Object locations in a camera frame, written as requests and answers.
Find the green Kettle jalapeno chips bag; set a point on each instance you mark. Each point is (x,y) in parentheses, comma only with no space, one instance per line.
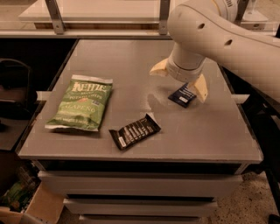
(83,104)

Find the white shelf with metal brackets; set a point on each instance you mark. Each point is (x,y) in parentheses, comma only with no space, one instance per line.
(86,19)

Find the blue RXBAR blueberry bar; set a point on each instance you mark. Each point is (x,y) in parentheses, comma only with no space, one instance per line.
(183,96)

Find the grey drawer cabinet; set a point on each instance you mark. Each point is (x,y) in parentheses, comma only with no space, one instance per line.
(110,191)

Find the black chair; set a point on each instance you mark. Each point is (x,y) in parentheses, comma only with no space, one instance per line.
(17,93)

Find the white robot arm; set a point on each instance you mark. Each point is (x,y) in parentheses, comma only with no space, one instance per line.
(204,29)

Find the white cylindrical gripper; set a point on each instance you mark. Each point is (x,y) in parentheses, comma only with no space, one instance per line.
(184,73)

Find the cardboard box with items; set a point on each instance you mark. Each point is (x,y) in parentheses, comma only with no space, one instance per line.
(30,201)

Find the black RXBAR snack bar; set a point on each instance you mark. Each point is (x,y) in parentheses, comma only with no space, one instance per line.
(134,132)

